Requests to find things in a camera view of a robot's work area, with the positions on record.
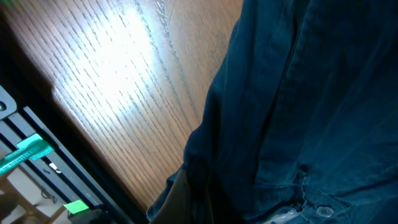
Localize dark blue denim shorts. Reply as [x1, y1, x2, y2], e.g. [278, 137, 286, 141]
[146, 0, 398, 224]

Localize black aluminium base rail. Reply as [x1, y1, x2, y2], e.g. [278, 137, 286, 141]
[1, 88, 140, 223]

